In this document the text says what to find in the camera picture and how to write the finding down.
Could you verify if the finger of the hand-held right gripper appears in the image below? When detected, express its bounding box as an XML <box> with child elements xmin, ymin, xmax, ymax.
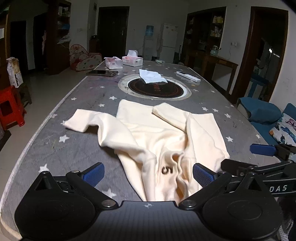
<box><xmin>221</xmin><ymin>159</ymin><xmax>259</xmax><ymax>177</ymax></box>
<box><xmin>250</xmin><ymin>143</ymin><xmax>296</xmax><ymax>161</ymax></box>

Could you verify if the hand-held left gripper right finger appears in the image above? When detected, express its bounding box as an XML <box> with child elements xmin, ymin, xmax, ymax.
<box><xmin>179</xmin><ymin>163</ymin><xmax>263</xmax><ymax>209</ymax></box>

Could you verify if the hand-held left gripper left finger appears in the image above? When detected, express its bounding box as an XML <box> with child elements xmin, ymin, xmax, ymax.
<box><xmin>35</xmin><ymin>162</ymin><xmax>117</xmax><ymax>208</ymax></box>

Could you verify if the cream sweater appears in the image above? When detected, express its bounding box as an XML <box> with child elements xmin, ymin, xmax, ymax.
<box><xmin>63</xmin><ymin>99</ymin><xmax>230</xmax><ymax>202</ymax></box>

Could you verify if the blue sofa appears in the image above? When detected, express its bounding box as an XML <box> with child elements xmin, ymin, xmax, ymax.
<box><xmin>250</xmin><ymin>103</ymin><xmax>296</xmax><ymax>149</ymax></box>

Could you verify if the butterfly print pillow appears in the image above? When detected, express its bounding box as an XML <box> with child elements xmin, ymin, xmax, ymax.
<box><xmin>269</xmin><ymin>112</ymin><xmax>296</xmax><ymax>147</ymax></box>

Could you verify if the blue sofa cushion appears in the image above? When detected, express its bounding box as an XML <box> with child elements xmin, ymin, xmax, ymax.
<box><xmin>236</xmin><ymin>97</ymin><xmax>282</xmax><ymax>126</ymax></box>

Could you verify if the grey star-print tablecloth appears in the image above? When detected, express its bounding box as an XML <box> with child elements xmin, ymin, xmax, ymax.
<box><xmin>0</xmin><ymin>60</ymin><xmax>281</xmax><ymax>234</ymax></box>

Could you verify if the blue plastic stool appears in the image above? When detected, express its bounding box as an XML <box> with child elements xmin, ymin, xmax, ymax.
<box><xmin>247</xmin><ymin>74</ymin><xmax>271</xmax><ymax>98</ymax></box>

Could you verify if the round built-in cooktop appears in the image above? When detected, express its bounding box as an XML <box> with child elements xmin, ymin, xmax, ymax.
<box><xmin>118</xmin><ymin>74</ymin><xmax>192</xmax><ymax>100</ymax></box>

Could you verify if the wooden desk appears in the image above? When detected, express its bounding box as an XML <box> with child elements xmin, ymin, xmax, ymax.
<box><xmin>185</xmin><ymin>50</ymin><xmax>239</xmax><ymax>93</ymax></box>

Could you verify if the white remote control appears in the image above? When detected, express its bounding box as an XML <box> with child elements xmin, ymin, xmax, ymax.
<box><xmin>176</xmin><ymin>71</ymin><xmax>201</xmax><ymax>82</ymax></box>

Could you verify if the black phone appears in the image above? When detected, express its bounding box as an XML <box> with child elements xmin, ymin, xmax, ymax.
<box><xmin>86</xmin><ymin>70</ymin><xmax>119</xmax><ymax>77</ymax></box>

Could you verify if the red plastic stool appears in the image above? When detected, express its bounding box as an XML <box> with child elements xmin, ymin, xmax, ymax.
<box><xmin>0</xmin><ymin>85</ymin><xmax>26</xmax><ymax>131</ymax></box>

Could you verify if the white tissue paper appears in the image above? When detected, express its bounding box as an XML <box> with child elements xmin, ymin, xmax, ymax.
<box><xmin>139</xmin><ymin>69</ymin><xmax>168</xmax><ymax>85</ymax></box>

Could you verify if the white tissue pack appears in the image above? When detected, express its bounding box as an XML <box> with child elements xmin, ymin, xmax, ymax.
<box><xmin>104</xmin><ymin>56</ymin><xmax>124</xmax><ymax>69</ymax></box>

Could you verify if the dotted children's play tent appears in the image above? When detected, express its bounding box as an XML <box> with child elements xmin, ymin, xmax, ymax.
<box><xmin>69</xmin><ymin>44</ymin><xmax>102</xmax><ymax>72</ymax></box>

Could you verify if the pink tissue box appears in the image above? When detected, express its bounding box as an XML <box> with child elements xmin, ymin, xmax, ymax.
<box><xmin>122</xmin><ymin>49</ymin><xmax>143</xmax><ymax>67</ymax></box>

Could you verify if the white paper bag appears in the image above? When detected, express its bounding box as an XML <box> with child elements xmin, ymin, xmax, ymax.
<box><xmin>6</xmin><ymin>57</ymin><xmax>24</xmax><ymax>88</ymax></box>

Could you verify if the dark wooden display cabinet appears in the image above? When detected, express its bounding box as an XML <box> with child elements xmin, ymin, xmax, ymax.
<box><xmin>181</xmin><ymin>6</ymin><xmax>227</xmax><ymax>67</ymax></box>

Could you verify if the white water dispenser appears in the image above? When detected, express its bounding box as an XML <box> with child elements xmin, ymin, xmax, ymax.
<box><xmin>143</xmin><ymin>36</ymin><xmax>155</xmax><ymax>61</ymax></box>

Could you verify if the white refrigerator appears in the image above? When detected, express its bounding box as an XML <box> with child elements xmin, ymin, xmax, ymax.
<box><xmin>159</xmin><ymin>23</ymin><xmax>179</xmax><ymax>63</ymax></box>

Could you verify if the dark wooden door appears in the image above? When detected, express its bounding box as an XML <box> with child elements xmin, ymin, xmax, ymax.
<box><xmin>97</xmin><ymin>6</ymin><xmax>130</xmax><ymax>61</ymax></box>

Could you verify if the tall wooden shelf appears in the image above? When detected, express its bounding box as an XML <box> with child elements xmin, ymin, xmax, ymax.
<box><xmin>45</xmin><ymin>0</ymin><xmax>72</xmax><ymax>76</ymax></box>

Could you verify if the hanging pink cloth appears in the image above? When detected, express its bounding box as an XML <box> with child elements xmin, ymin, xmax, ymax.
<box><xmin>41</xmin><ymin>30</ymin><xmax>47</xmax><ymax>55</ymax></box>

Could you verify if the wooden storage cabinet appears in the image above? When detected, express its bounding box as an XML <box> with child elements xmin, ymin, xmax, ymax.
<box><xmin>0</xmin><ymin>11</ymin><xmax>11</xmax><ymax>91</ymax></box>

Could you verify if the dark wooden door frame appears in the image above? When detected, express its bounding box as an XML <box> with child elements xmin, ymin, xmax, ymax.
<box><xmin>231</xmin><ymin>6</ymin><xmax>289</xmax><ymax>102</ymax></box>

